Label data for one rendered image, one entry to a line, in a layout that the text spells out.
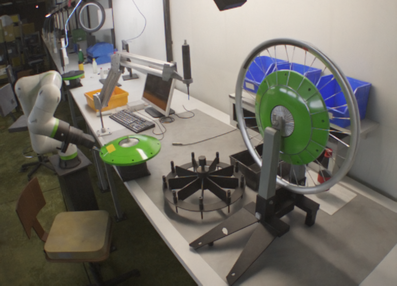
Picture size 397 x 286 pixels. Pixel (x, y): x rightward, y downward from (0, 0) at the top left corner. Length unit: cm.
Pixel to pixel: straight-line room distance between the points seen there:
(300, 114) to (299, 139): 8
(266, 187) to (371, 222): 52
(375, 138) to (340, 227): 47
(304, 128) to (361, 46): 64
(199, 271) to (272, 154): 46
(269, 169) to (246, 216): 23
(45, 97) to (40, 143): 66
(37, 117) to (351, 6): 146
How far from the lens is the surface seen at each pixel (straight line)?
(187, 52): 143
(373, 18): 140
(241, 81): 112
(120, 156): 143
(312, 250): 114
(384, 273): 114
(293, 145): 97
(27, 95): 179
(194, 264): 107
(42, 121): 137
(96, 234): 172
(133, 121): 219
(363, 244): 121
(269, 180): 100
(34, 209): 185
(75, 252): 167
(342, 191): 145
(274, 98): 97
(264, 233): 107
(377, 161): 151
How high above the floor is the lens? 173
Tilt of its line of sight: 24 degrees down
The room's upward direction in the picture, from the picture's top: 3 degrees counter-clockwise
